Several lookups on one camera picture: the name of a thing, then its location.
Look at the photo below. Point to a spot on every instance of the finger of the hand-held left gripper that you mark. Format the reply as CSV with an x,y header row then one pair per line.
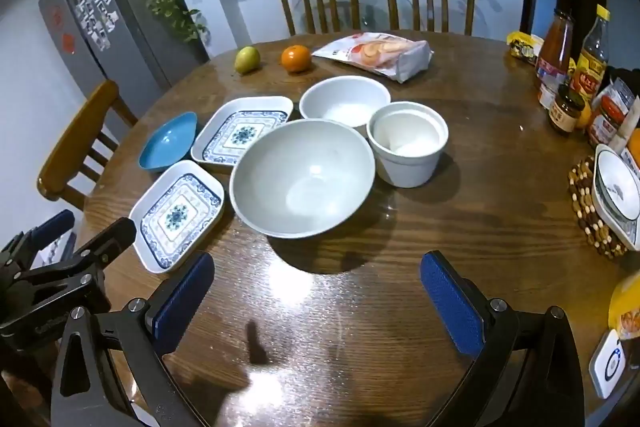
x,y
110,239
50,227

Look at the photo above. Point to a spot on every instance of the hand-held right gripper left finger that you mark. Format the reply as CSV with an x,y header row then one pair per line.
x,y
182,302

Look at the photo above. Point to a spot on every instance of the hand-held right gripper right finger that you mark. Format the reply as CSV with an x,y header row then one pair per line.
x,y
450,307

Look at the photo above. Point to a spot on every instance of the square blue patterned plate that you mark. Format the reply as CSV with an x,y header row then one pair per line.
x,y
240,134
175,217

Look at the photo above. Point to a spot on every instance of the small blue dish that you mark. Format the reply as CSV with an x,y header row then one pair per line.
x,y
165,144

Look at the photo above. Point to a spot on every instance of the white ceramic pot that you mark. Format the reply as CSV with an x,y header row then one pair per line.
x,y
407,167

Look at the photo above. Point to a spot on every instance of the large grey bowl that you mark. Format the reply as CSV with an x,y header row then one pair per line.
x,y
280,177

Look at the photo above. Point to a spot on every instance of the medium white bowl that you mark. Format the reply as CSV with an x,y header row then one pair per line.
x,y
345,99

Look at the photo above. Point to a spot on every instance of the beaded wooden trivet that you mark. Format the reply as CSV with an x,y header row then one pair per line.
x,y
582,207

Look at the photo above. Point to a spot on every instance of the white round button device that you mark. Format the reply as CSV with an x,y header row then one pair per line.
x,y
606,364

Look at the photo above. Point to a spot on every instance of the yellow food box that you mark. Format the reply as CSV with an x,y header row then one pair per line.
x,y
627,302

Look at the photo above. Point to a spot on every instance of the white tree print bowl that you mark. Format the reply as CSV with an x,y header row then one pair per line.
x,y
617,187

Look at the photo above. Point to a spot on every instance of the grey refrigerator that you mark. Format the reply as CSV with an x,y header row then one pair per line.
x,y
135,32

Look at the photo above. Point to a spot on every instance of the dark sauce jar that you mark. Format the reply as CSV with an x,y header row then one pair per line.
x,y
565,112

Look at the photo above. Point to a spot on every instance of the green pear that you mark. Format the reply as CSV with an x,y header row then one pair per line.
x,y
247,59

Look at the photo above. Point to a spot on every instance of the small orange fruit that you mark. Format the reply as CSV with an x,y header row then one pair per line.
x,y
584,119

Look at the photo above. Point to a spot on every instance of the red label jar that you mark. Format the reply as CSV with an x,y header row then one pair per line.
x,y
602,122

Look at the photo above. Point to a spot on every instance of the large orange fruit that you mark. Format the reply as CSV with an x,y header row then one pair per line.
x,y
635,152

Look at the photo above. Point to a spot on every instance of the orange tangerine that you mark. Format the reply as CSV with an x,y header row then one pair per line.
x,y
296,58

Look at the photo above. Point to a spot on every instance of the white snack bag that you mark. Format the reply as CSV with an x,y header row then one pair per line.
x,y
380,54

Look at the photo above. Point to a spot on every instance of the yellow snack packet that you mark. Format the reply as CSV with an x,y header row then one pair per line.
x,y
522,47

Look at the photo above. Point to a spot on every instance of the red sauce bottle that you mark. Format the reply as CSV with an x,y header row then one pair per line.
x,y
552,52

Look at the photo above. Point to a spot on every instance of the clear plastic packet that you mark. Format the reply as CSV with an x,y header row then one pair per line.
x,y
622,89

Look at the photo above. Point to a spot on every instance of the yellow capped bottle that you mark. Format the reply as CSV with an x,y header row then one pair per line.
x,y
590,57

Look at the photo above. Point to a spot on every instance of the black bag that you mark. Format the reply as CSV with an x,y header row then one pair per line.
x,y
625,74

